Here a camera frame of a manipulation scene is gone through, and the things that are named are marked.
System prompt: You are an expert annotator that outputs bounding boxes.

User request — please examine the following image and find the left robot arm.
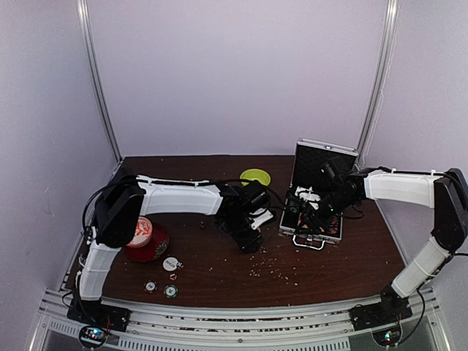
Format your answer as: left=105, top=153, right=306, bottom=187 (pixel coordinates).
left=73, top=172, right=276, bottom=325

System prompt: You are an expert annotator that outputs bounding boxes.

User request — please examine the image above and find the aluminium frame post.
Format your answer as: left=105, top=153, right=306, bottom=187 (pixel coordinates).
left=357, top=0, right=399, bottom=164
left=76, top=0, right=123, bottom=163

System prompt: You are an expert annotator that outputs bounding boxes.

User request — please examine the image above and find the right aluminium frame post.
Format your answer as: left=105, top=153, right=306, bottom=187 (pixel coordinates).
left=357, top=0, right=399, bottom=164

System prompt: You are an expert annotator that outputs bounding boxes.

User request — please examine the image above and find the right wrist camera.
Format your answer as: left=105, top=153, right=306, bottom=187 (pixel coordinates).
left=294, top=186, right=321, bottom=210

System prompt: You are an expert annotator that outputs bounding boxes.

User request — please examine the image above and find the white red poker chip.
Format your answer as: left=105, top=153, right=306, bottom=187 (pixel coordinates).
left=144, top=280, right=158, bottom=294

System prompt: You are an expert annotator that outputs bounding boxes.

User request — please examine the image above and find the left aluminium frame post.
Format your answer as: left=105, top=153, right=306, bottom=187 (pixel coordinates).
left=76, top=0, right=123, bottom=163

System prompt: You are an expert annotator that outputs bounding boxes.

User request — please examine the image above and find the green chip stack in case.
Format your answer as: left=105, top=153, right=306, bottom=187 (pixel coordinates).
left=286, top=197, right=302, bottom=214

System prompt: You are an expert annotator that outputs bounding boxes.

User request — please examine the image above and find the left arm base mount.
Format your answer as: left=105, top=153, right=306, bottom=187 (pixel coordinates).
left=67, top=301, right=131, bottom=332

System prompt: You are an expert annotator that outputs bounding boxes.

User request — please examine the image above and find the green plastic bowl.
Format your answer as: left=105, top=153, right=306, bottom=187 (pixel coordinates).
left=240, top=168, right=271, bottom=186

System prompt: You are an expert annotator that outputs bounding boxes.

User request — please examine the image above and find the white dealer button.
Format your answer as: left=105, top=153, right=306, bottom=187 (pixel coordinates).
left=162, top=257, right=179, bottom=272

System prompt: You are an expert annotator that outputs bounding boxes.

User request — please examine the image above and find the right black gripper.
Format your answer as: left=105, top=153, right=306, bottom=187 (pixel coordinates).
left=295, top=189, right=356, bottom=235

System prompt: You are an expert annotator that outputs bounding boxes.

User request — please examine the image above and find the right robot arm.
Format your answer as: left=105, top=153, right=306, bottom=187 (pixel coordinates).
left=299, top=162, right=467, bottom=323

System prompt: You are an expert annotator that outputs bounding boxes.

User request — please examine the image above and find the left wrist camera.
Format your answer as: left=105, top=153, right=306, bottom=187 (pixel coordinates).
left=249, top=208, right=274, bottom=230

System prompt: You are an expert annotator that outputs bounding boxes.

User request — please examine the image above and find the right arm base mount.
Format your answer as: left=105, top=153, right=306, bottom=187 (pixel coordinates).
left=349, top=303, right=413, bottom=331

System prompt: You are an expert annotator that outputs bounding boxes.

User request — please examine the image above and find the aluminium front rail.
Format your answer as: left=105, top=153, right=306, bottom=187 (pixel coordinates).
left=26, top=288, right=455, bottom=350

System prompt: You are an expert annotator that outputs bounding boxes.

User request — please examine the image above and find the aluminium poker chip case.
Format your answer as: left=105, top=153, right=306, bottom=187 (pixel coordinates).
left=279, top=138, right=358, bottom=251

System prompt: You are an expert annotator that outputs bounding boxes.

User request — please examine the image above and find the mixed chip stack in case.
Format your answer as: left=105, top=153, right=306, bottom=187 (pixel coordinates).
left=327, top=216, right=342, bottom=238

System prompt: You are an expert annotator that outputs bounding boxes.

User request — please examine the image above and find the green poker chip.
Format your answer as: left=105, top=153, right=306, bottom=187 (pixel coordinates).
left=164, top=284, right=179, bottom=298

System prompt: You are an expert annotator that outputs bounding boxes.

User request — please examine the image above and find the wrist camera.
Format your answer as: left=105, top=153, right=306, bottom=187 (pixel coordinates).
left=249, top=208, right=274, bottom=230
left=294, top=186, right=321, bottom=210

